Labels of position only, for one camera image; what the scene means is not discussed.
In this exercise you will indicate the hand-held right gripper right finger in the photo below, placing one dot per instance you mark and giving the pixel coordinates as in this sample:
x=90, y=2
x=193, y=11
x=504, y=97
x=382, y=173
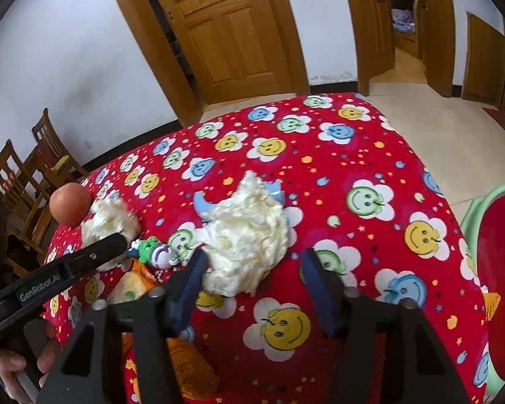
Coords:
x=320, y=296

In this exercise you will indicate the open wooden door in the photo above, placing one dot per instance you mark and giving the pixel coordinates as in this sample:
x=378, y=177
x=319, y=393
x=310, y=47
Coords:
x=372, y=29

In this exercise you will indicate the yellow foam fruit net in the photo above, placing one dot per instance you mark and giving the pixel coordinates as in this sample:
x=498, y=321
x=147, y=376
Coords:
x=191, y=366

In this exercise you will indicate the wooden bunk bed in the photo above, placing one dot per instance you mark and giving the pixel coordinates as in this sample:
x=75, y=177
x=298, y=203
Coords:
x=404, y=12

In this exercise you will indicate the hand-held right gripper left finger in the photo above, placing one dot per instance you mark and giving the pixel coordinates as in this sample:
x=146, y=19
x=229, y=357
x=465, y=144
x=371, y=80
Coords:
x=189, y=288

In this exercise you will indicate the small green purple toy figure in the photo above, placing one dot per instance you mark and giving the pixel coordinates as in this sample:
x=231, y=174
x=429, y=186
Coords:
x=160, y=254

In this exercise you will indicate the wooden door frame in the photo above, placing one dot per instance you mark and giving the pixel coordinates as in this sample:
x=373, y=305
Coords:
x=439, y=50
x=151, y=50

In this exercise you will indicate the red apple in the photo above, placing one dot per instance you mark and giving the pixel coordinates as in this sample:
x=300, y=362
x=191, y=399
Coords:
x=69, y=204

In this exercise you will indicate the wooden wall panel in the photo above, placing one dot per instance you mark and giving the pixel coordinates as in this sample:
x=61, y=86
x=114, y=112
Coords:
x=484, y=59

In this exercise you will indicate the person's left hand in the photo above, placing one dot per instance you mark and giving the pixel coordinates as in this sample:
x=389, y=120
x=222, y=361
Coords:
x=50, y=357

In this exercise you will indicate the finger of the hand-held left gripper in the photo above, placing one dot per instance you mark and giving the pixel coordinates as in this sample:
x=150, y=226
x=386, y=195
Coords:
x=80, y=263

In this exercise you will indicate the wooden chair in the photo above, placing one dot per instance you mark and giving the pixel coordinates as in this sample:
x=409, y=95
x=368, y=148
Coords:
x=17, y=185
x=54, y=143

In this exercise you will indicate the white foam ball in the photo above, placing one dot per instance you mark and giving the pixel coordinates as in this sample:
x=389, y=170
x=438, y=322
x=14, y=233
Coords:
x=248, y=240
x=109, y=223

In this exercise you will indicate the red round stool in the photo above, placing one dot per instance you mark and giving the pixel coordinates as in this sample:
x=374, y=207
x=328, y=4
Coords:
x=500, y=252

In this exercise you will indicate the red smiley printed tablecloth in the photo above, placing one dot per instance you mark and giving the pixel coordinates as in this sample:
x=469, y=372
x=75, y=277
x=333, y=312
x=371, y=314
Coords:
x=353, y=235

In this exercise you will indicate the orange plastic bag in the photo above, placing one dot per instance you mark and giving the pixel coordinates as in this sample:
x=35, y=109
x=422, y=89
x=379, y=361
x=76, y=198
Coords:
x=130, y=288

